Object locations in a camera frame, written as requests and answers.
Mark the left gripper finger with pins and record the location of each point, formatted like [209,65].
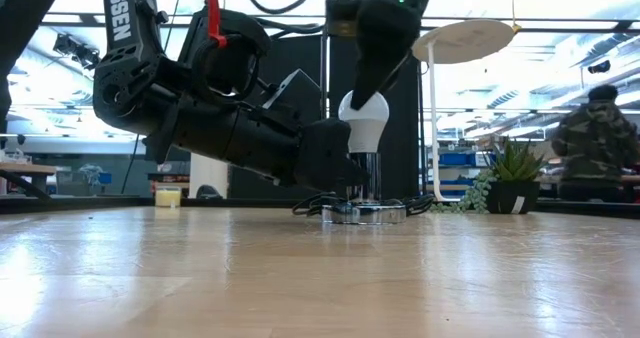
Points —
[325,153]

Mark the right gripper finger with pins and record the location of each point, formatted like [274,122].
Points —
[385,33]
[398,71]

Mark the white lightbulb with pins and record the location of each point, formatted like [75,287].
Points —
[365,123]

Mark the chrome lamp base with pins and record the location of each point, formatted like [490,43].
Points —
[365,213]

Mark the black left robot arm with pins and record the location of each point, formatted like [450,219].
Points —
[125,78]

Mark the black folding screen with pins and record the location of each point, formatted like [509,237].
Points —
[405,143]

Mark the blue storage bin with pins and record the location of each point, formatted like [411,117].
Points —
[460,159]

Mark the small blue box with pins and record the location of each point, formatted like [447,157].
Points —
[105,178]

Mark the potted succulent plant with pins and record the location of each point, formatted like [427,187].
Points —
[515,198]

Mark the black ceiling fixture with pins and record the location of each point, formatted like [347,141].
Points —
[80,53]
[599,67]

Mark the person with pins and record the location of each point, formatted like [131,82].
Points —
[595,143]

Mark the wooden workbench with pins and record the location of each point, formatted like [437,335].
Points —
[25,169]

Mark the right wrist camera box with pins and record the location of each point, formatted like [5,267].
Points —
[342,8]

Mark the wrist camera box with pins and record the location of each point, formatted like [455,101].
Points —
[342,8]
[300,95]

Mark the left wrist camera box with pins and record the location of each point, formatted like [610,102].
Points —
[300,95]

